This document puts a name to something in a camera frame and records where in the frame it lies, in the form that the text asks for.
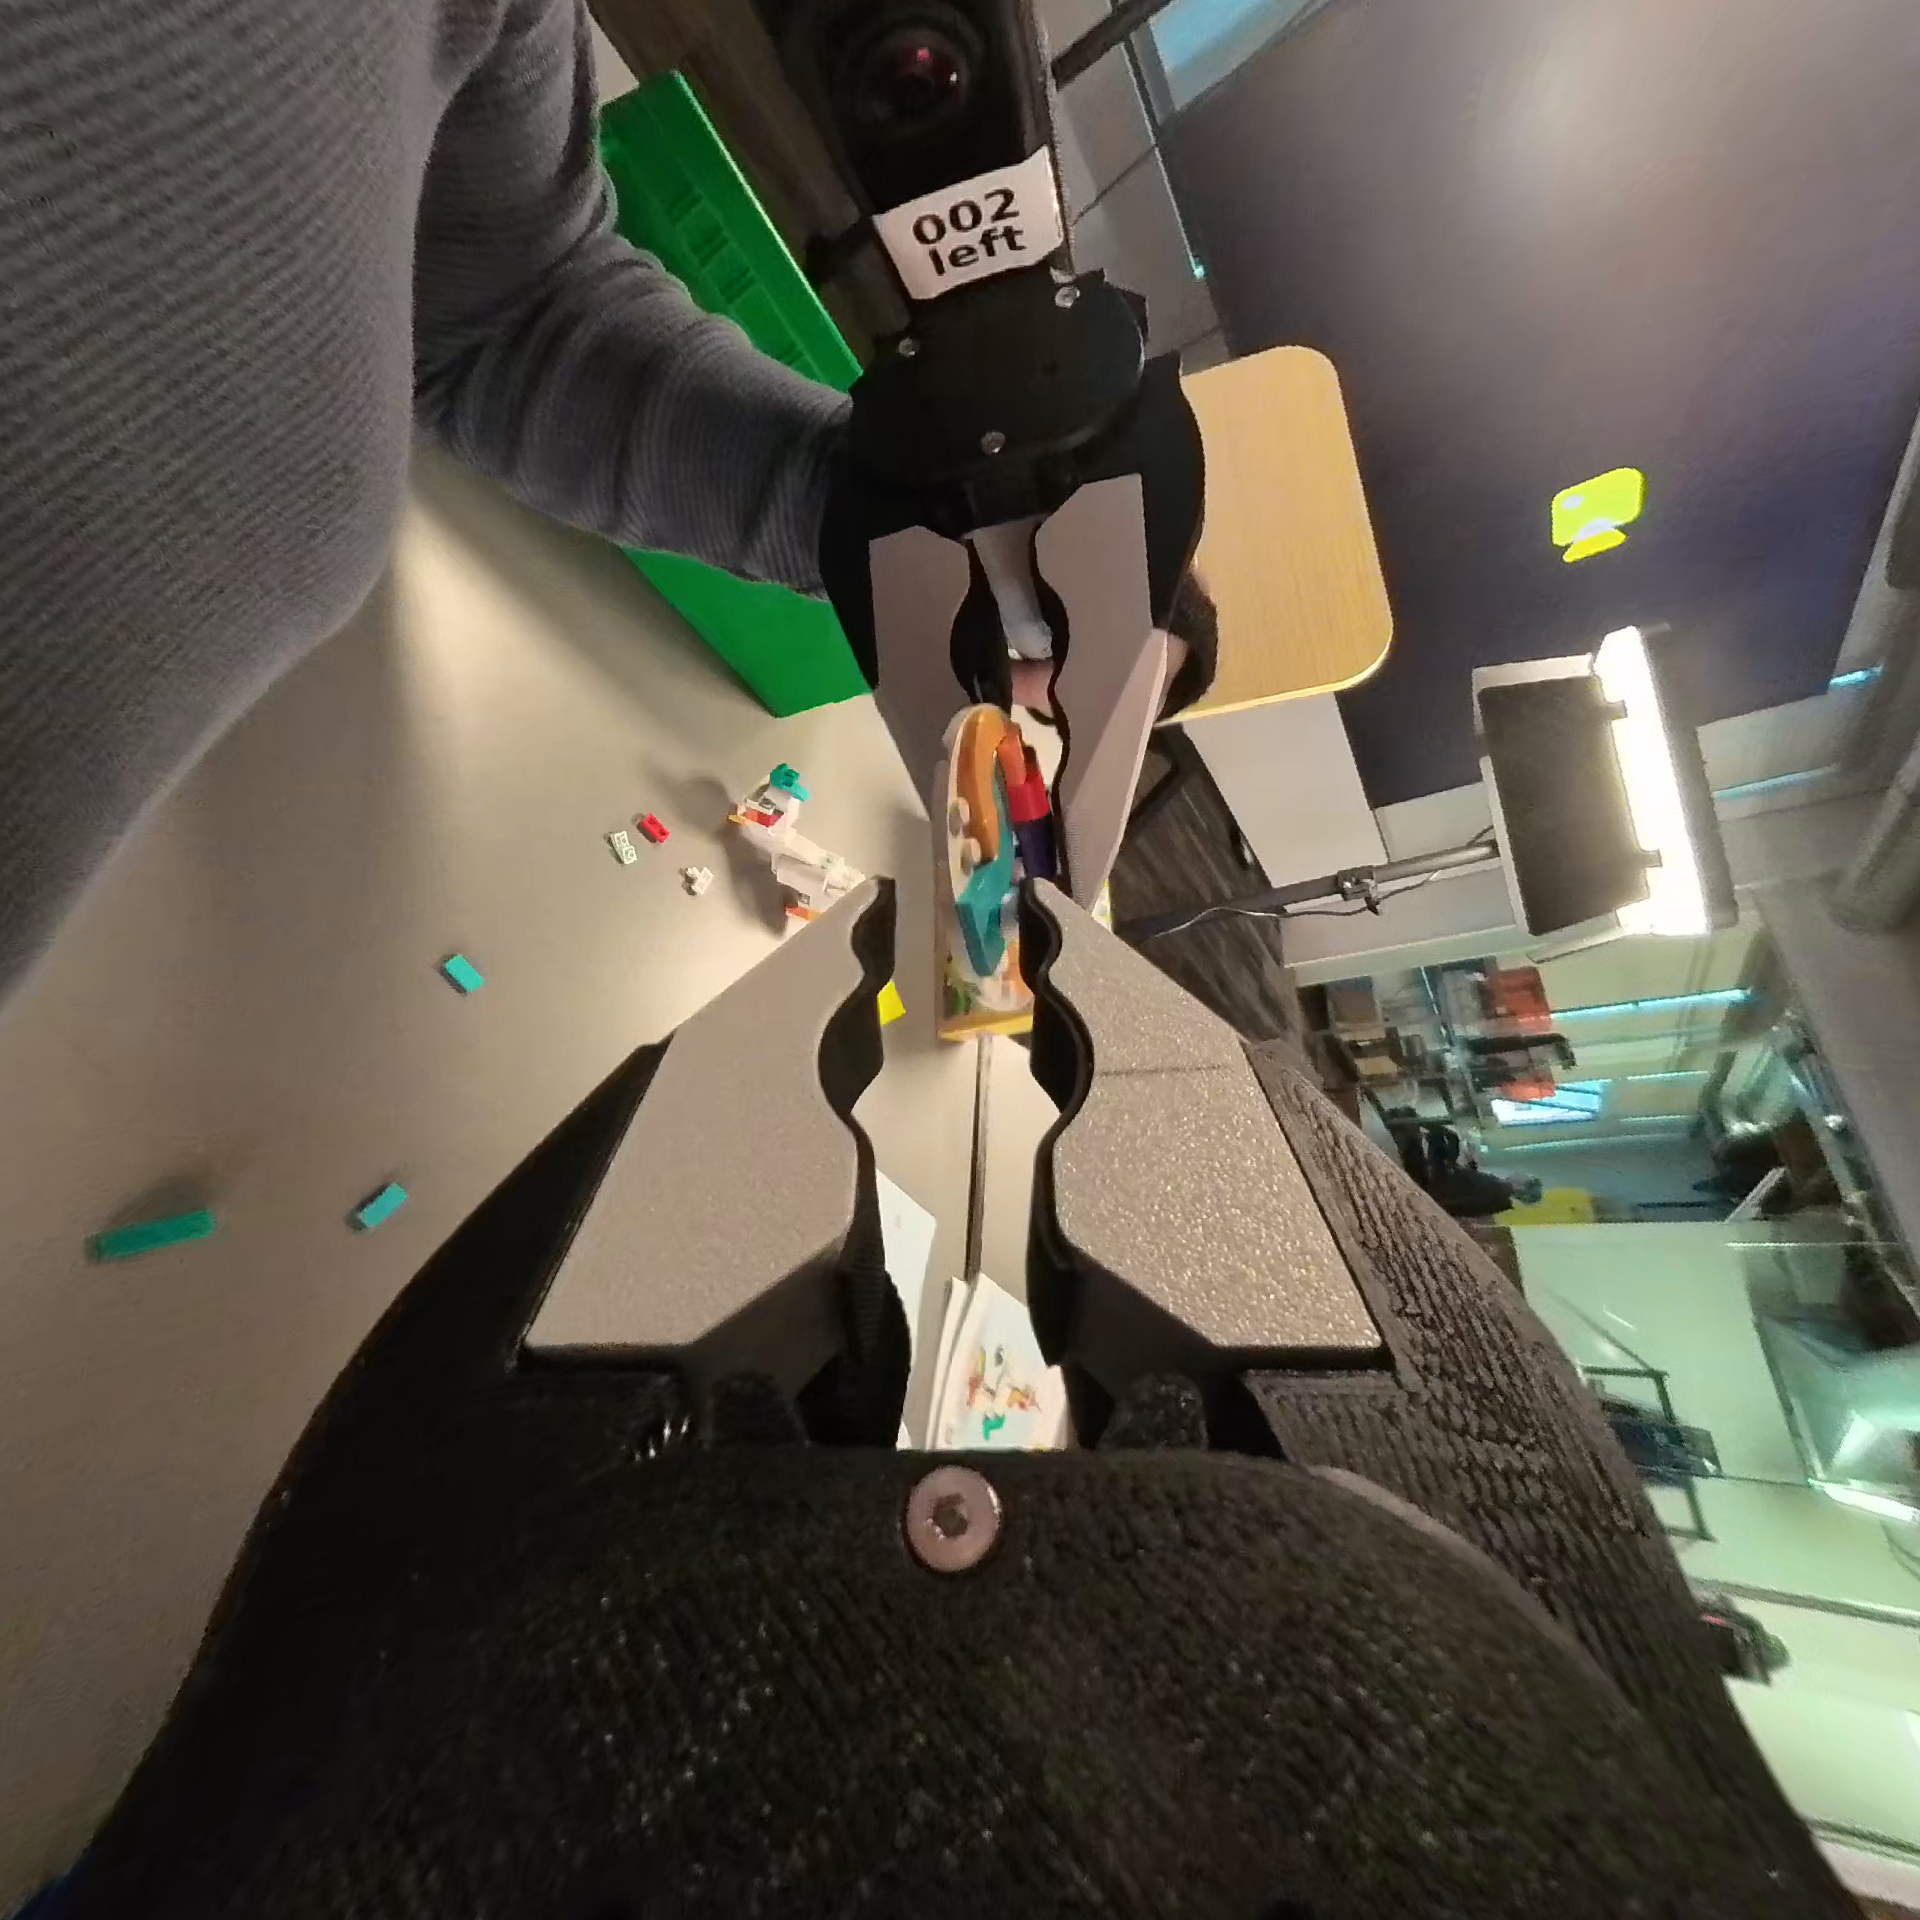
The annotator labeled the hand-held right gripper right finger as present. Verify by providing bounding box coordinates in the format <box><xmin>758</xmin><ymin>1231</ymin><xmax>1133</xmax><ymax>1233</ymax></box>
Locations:
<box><xmin>1023</xmin><ymin>880</ymin><xmax>1385</xmax><ymax>1368</ymax></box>

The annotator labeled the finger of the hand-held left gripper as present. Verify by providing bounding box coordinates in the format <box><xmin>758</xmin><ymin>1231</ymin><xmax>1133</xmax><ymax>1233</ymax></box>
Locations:
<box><xmin>866</xmin><ymin>527</ymin><xmax>994</xmax><ymax>824</ymax></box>
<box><xmin>1035</xmin><ymin>473</ymin><xmax>1175</xmax><ymax>889</ymax></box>

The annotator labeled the lego instruction booklet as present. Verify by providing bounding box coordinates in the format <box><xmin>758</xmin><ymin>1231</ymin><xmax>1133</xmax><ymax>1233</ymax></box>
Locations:
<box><xmin>877</xmin><ymin>1171</ymin><xmax>1077</xmax><ymax>1452</ymax></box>

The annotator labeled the round colourful lego build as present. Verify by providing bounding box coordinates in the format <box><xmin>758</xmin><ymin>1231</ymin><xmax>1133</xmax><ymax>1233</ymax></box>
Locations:
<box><xmin>931</xmin><ymin>704</ymin><xmax>1066</xmax><ymax>976</ymax></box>

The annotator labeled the black light stand pole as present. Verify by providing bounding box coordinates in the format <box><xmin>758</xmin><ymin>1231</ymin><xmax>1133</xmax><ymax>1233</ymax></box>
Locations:
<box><xmin>1331</xmin><ymin>836</ymin><xmax>1503</xmax><ymax>916</ymax></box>

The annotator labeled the person's grey sweater torso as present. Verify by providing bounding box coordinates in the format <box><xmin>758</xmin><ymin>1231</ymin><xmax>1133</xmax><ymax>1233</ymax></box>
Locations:
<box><xmin>0</xmin><ymin>0</ymin><xmax>600</xmax><ymax>993</ymax></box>

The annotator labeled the large dark screen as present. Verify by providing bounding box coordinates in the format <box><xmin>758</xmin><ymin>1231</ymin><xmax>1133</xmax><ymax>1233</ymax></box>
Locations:
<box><xmin>1153</xmin><ymin>0</ymin><xmax>1920</xmax><ymax>812</ymax></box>

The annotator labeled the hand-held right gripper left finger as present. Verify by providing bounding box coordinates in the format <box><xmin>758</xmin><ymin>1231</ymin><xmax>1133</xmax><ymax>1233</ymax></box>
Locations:
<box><xmin>520</xmin><ymin>878</ymin><xmax>897</xmax><ymax>1363</ymax></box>

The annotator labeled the person's left forearm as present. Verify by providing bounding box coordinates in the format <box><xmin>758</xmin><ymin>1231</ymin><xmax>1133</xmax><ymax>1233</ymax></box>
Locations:
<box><xmin>410</xmin><ymin>89</ymin><xmax>857</xmax><ymax>594</ymax></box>

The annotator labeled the white lego unicorn build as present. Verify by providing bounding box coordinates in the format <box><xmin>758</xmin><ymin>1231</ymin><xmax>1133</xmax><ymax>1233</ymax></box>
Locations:
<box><xmin>726</xmin><ymin>761</ymin><xmax>866</xmax><ymax>922</ymax></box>

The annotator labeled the white softbox panel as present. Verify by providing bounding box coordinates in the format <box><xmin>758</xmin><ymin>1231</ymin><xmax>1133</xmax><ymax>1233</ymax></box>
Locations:
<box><xmin>1471</xmin><ymin>624</ymin><xmax>1741</xmax><ymax>945</ymax></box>

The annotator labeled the yellow camera icon sticker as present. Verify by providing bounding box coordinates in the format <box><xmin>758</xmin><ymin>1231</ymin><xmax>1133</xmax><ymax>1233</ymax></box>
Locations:
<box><xmin>1552</xmin><ymin>470</ymin><xmax>1647</xmax><ymax>564</ymax></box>

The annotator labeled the wooden board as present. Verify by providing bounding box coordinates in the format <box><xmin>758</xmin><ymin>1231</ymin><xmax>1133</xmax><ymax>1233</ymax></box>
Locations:
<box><xmin>1153</xmin><ymin>345</ymin><xmax>1395</xmax><ymax>729</ymax></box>

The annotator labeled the green plastic bin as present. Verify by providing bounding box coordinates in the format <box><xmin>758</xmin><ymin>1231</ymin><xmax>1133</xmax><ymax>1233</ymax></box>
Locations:
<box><xmin>595</xmin><ymin>66</ymin><xmax>886</xmax><ymax>720</ymax></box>

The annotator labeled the yellow lego box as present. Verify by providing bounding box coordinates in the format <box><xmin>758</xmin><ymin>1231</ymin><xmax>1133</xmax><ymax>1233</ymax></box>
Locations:
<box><xmin>931</xmin><ymin>968</ymin><xmax>1040</xmax><ymax>1047</ymax></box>

